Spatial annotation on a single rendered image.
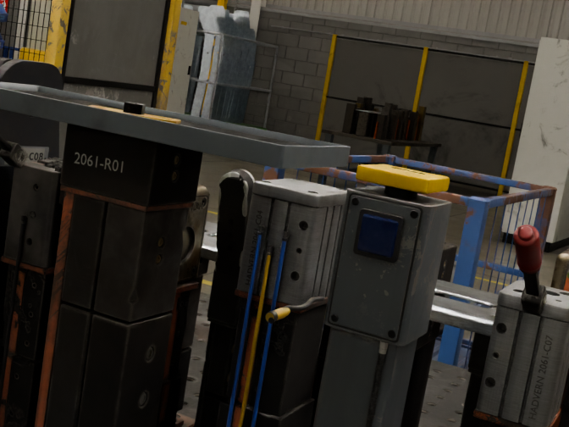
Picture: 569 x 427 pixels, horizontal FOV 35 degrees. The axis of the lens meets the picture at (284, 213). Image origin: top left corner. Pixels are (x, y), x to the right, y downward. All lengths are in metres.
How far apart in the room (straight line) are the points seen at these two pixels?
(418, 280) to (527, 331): 0.17
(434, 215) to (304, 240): 0.22
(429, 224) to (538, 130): 8.27
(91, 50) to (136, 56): 0.37
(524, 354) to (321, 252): 0.23
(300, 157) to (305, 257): 0.20
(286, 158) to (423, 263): 0.13
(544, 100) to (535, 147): 0.46
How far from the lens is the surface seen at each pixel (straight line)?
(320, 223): 0.91
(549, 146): 8.93
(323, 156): 0.76
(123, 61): 4.63
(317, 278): 0.93
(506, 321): 0.85
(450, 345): 2.97
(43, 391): 0.90
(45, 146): 1.12
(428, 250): 0.71
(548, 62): 8.98
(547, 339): 0.84
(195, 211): 1.03
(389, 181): 0.70
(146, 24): 4.76
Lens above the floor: 1.22
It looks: 8 degrees down
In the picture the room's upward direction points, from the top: 9 degrees clockwise
